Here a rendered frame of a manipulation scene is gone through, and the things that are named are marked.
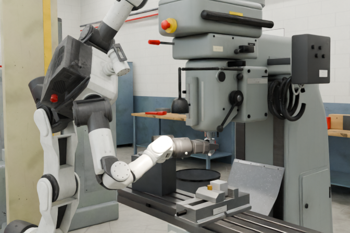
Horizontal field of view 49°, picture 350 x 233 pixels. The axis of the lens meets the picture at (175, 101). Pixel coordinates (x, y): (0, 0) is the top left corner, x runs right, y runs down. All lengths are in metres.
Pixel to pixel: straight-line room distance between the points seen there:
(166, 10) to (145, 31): 7.45
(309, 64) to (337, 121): 3.87
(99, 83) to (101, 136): 0.25
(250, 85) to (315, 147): 0.57
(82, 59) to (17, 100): 1.46
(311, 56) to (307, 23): 4.64
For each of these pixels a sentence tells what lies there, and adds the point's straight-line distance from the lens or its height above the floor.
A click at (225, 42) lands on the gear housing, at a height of 1.69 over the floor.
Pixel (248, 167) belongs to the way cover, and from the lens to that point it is 2.11.
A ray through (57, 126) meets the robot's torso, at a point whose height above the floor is 1.32.
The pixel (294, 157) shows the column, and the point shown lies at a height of 1.15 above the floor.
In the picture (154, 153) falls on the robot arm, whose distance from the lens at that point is 1.61.
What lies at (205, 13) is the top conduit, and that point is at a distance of 1.54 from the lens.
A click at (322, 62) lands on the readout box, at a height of 1.61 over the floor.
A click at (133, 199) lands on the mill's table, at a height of 0.91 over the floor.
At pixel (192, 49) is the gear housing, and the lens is 1.67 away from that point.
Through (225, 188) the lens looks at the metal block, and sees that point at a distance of 1.78.
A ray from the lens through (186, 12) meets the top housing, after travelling 1.57.
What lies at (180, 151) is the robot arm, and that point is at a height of 1.23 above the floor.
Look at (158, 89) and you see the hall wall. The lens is 8.68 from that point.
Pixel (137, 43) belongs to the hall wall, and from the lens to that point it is 9.33.
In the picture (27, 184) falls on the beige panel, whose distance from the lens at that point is 3.22.
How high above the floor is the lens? 1.53
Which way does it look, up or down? 3 degrees down
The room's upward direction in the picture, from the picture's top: 1 degrees counter-clockwise
